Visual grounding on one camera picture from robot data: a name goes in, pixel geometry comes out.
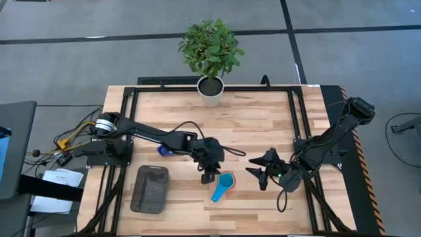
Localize grey mesh basket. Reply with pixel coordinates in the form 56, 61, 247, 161
130, 165, 170, 215

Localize white paper sheet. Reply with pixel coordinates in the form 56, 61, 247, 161
30, 196, 74, 215
42, 168, 85, 188

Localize red plastic measuring cup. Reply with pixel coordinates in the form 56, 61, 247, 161
217, 170, 237, 192

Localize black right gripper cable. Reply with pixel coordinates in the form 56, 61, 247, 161
276, 187, 291, 213

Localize green plant in white pot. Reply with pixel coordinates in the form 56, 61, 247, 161
177, 18, 246, 108

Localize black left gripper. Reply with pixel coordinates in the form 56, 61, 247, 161
193, 137, 225, 185

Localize small dark blue measuring cup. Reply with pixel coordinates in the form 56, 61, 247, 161
157, 144, 175, 157

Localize light blue measuring cup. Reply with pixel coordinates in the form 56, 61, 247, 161
210, 171, 234, 203

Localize grey desk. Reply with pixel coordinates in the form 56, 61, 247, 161
0, 100, 37, 201

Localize black floor grate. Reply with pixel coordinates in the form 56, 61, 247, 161
137, 76, 201, 86

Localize black floor cable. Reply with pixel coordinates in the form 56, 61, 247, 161
384, 113, 421, 169

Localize black clamp handle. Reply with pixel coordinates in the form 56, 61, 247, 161
259, 74, 272, 90

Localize grey chair base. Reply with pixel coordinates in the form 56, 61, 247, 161
390, 115, 421, 141

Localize black mat with hazard stripe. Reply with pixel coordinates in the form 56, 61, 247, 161
320, 84, 387, 236

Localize small black power box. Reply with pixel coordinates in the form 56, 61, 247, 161
55, 153, 73, 167

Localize yellow cable with connector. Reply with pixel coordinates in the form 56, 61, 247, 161
57, 121, 98, 151

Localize black cable bundle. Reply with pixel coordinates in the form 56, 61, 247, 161
24, 105, 103, 166

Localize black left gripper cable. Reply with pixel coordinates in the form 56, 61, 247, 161
169, 120, 247, 157

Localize blue panel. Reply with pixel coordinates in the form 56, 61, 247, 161
0, 127, 12, 184

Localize black bar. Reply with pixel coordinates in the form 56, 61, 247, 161
18, 174, 84, 202

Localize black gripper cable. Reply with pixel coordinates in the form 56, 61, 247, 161
276, 187, 291, 213
169, 120, 247, 157

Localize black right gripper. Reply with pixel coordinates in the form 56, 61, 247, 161
245, 147, 305, 194

